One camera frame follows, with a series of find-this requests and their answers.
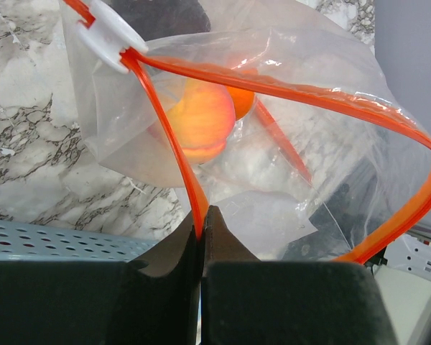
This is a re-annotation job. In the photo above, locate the blue perforated plastic basket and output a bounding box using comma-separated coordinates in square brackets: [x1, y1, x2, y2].
[0, 220, 157, 262]

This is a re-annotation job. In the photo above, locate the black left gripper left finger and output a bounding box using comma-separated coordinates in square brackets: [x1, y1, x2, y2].
[0, 217, 199, 344]

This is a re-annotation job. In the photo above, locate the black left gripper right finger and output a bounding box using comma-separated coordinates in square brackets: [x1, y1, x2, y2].
[201, 206, 397, 344]

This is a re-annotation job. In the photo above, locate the clear zip bag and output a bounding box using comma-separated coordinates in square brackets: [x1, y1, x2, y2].
[60, 1, 431, 262]

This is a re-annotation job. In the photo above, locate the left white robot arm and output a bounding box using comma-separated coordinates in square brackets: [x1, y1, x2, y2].
[0, 220, 431, 344]

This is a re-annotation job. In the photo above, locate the orange fruit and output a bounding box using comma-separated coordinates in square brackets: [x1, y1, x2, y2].
[226, 86, 255, 121]

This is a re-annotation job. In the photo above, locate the pink yellow peach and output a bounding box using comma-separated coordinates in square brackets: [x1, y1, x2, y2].
[154, 77, 236, 165]

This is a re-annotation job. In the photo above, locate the clear bag orange zipper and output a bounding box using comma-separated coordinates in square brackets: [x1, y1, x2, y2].
[0, 5, 38, 70]

